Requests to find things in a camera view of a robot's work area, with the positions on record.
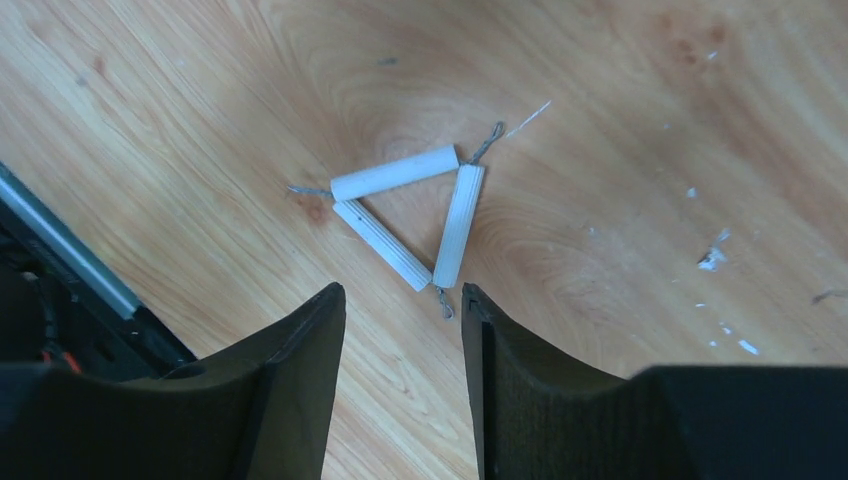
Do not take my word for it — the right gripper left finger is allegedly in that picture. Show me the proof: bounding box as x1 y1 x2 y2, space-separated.
1 283 346 479

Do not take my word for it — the white clay triangle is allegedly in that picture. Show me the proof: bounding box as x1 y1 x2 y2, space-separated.
288 121 505 319

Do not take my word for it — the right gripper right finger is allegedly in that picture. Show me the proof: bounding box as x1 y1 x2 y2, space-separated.
461 284 847 479

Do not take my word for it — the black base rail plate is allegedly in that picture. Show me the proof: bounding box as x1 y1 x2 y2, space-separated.
1 167 197 382

